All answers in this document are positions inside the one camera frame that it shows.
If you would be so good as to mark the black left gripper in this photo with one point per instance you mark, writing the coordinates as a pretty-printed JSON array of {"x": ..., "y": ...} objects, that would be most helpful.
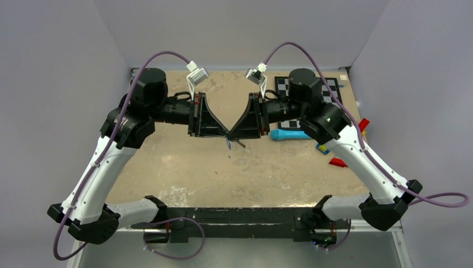
[{"x": 202, "y": 120}]

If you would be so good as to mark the red triangular block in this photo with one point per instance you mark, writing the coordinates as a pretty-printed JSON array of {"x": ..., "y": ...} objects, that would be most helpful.
[{"x": 337, "y": 162}]

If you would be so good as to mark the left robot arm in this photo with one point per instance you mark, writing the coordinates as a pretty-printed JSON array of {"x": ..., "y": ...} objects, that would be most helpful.
[{"x": 85, "y": 213}]

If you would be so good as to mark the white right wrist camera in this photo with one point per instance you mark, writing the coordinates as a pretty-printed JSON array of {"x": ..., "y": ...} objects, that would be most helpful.
[{"x": 258, "y": 77}]

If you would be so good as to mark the aluminium frame rail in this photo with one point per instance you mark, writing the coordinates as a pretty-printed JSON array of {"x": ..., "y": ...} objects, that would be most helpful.
[{"x": 140, "y": 246}]

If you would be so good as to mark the light blue plastic cylinder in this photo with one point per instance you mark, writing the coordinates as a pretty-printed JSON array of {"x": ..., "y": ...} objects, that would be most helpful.
[{"x": 280, "y": 134}]

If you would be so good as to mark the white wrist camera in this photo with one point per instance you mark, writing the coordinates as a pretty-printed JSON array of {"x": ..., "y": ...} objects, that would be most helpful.
[
  {"x": 258, "y": 77},
  {"x": 196, "y": 76}
]

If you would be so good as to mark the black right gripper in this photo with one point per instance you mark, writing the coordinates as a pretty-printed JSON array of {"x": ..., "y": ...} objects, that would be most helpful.
[{"x": 250, "y": 125}]

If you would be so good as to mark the red green toy block stack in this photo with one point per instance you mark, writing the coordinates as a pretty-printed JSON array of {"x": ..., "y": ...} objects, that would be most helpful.
[{"x": 363, "y": 124}]

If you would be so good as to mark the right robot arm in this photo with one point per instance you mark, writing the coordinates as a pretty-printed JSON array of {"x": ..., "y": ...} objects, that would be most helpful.
[{"x": 389, "y": 194}]

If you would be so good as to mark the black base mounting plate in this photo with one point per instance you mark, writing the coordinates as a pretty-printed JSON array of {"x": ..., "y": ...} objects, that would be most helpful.
[{"x": 300, "y": 224}]

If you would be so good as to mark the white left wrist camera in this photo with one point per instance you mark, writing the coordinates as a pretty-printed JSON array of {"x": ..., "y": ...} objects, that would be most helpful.
[{"x": 196, "y": 76}]

